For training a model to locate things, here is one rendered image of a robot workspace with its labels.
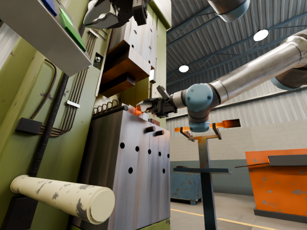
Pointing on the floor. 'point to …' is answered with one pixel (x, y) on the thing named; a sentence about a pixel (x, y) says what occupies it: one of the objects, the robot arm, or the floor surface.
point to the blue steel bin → (186, 187)
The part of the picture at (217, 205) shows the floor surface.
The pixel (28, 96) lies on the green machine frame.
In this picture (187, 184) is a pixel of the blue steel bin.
